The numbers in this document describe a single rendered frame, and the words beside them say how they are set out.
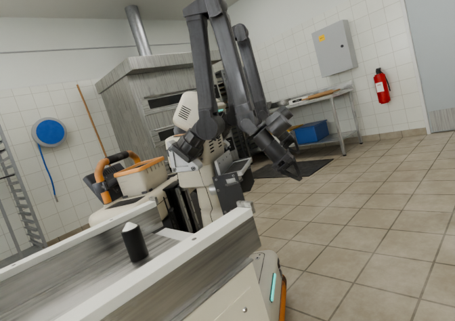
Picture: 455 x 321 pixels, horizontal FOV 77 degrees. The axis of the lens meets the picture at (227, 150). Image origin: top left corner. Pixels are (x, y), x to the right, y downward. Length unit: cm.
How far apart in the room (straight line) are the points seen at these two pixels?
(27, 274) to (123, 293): 30
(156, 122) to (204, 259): 365
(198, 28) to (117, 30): 443
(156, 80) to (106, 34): 144
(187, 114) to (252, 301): 82
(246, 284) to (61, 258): 34
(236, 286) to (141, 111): 360
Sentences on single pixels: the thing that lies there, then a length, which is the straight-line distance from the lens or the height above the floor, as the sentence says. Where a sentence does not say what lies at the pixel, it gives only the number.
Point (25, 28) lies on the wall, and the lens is 494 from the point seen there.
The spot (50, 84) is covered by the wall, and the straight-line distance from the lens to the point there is 472.
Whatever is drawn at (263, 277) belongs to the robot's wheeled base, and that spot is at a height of 28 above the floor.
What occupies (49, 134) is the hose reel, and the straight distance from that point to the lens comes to 442.
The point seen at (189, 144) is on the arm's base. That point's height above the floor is 97.
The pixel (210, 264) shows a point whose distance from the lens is 38.
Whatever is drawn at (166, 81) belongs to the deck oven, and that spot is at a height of 170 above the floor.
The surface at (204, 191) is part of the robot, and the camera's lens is 121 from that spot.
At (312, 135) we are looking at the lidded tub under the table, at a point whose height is 35.
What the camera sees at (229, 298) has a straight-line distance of 40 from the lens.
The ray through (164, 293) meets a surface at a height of 87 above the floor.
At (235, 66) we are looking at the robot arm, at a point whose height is 117.
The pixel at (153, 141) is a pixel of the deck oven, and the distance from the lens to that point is 390.
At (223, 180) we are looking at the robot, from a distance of 110.
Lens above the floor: 104
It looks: 7 degrees down
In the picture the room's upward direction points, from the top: 16 degrees counter-clockwise
